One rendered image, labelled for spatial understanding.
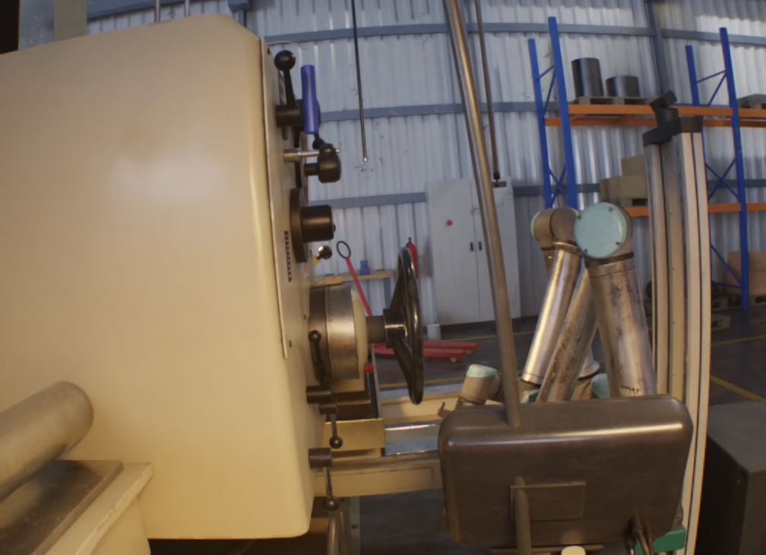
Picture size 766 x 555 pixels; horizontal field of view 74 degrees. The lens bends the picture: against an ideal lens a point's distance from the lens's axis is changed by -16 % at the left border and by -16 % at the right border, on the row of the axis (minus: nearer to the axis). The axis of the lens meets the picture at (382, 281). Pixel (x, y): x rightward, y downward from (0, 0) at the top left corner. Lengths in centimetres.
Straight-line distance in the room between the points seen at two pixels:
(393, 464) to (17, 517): 155
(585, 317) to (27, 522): 123
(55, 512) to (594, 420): 71
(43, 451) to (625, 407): 78
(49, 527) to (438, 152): 844
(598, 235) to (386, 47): 811
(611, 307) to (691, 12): 1004
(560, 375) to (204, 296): 93
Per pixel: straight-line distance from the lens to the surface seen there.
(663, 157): 186
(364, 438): 191
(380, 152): 887
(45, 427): 88
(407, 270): 129
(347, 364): 134
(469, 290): 836
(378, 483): 216
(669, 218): 186
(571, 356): 149
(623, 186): 834
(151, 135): 93
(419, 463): 215
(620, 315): 129
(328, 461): 110
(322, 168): 131
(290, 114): 100
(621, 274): 129
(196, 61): 93
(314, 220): 113
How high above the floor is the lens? 155
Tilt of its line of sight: 5 degrees down
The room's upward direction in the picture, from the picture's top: 5 degrees counter-clockwise
